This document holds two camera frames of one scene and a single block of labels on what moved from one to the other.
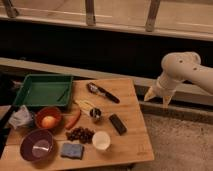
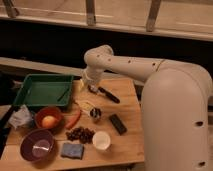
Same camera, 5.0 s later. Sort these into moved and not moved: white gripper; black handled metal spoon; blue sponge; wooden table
Moved: white gripper
Not moved: wooden table; blue sponge; black handled metal spoon
